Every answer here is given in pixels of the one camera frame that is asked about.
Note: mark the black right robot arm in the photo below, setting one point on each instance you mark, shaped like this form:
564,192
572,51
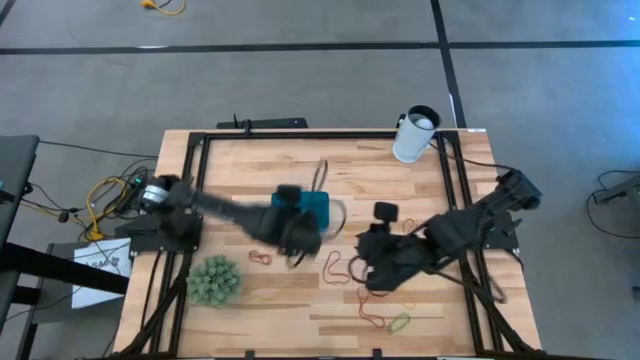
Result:
500,197

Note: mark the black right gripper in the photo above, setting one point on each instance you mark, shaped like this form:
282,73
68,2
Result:
395,255

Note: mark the dark grey desk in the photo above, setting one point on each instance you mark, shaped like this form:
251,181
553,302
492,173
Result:
15,165

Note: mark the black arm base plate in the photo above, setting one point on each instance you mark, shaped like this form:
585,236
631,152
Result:
505,237
145,240

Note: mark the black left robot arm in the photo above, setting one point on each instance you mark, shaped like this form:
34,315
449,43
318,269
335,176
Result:
220,205

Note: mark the teal plastic bin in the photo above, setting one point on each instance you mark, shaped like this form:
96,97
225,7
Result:
317,202

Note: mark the black aluminium table frame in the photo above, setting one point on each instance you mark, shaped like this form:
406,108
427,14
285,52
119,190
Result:
325,135

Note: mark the red rubber band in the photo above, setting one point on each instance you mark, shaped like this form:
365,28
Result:
261,260
406,225
325,272
372,318

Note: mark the white ball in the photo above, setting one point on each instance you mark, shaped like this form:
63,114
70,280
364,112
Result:
424,123

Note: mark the light grey cylindrical cup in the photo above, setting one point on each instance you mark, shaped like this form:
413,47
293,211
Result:
410,145

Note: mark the yellow rubber band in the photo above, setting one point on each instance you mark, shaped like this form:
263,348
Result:
409,306

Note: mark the green artificial plant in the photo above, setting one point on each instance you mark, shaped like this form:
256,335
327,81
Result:
215,282

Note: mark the black flat box with antenna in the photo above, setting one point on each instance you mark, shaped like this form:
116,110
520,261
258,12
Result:
270,123

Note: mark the green rubber band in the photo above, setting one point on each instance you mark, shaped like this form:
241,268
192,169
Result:
391,327

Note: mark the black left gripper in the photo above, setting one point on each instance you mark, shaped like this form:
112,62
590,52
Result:
300,230

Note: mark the black desk leg bar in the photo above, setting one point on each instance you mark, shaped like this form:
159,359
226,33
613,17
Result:
50,267

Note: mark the white paper sheet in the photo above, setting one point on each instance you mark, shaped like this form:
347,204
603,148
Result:
90,299

